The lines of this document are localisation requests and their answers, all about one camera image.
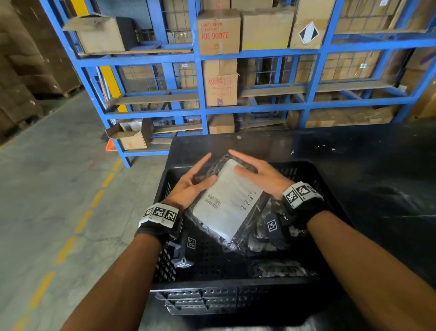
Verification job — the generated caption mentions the person's left hand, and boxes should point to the person's left hand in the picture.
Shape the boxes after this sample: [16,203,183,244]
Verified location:
[163,152,218,211]

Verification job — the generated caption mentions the person's right hand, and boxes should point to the person's right hand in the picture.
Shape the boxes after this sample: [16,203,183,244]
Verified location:
[228,149,295,200]

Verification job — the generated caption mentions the plastic-wrapped package with white label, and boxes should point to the plastic-wrapped package with white label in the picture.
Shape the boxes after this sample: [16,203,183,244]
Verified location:
[185,154,273,253]

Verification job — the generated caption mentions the person's left forearm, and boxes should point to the person's left forearm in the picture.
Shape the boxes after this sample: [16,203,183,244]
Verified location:
[59,233,162,331]

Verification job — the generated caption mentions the person's right forearm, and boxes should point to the person's right forearm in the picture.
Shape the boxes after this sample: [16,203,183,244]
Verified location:
[307,210,436,331]

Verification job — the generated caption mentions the small plain cardboard box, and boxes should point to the small plain cardboard box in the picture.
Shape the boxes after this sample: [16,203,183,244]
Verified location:
[208,113,236,135]

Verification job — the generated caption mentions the clear plastic bag of parts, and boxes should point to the clear plastic bag of parts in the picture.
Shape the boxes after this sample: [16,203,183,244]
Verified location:
[248,259,318,279]
[245,199,309,253]

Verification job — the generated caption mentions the open cardboard box with paper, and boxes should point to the open cardboard box with paper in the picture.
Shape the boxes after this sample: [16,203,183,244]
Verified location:
[105,118,154,151]

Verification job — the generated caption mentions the tall cardboard box red print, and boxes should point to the tall cardboard box red print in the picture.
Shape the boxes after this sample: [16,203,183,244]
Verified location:
[202,59,239,107]

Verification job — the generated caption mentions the black perforated plastic crate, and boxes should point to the black perforated plastic crate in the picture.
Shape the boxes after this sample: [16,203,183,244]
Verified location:
[149,160,355,316]

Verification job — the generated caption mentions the flattened cardboard sheets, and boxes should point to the flattened cardboard sheets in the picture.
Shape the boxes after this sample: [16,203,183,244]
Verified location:
[286,105,400,129]

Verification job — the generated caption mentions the blue metal shelf rack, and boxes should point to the blue metal shelf rack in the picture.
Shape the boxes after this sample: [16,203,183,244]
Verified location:
[38,0,436,168]

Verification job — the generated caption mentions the yellow pillar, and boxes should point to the yellow pillar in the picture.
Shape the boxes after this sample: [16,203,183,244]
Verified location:
[70,0,129,113]

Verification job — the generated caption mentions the cardboard box with red print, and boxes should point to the cardboard box with red print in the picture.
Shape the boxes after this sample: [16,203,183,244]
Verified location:
[197,9,242,56]

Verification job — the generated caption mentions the plain cardboard box yellow tape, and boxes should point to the plain cardboard box yellow tape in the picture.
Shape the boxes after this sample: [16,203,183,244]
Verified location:
[240,6,295,51]

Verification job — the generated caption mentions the wooden pallet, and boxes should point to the wooden pallet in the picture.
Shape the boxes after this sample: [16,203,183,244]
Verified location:
[34,83,85,100]

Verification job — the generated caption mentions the cardboard box with diamond label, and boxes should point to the cardboard box with diamond label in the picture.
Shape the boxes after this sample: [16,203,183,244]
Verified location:
[290,0,337,50]

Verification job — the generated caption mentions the open cardboard box with flaps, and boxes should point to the open cardboard box with flaps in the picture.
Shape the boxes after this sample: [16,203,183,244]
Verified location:
[63,14,137,55]

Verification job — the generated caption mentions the pile of cardboard cartons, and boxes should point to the pile of cardboard cartons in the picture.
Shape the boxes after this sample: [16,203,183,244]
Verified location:
[388,0,436,120]

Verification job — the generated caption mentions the stack of brown cartons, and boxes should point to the stack of brown cartons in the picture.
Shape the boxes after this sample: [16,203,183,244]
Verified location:
[0,0,82,138]

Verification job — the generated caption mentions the black wrist strap with markers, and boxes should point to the black wrist strap with markers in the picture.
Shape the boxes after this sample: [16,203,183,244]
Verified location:
[282,181,328,230]
[134,203,181,245]

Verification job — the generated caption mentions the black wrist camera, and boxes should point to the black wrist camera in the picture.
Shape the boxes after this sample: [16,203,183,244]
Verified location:
[263,205,295,250]
[166,228,199,270]

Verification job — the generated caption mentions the wire cage with cartons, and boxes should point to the wire cage with cartons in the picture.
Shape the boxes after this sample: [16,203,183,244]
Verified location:
[238,0,414,86]

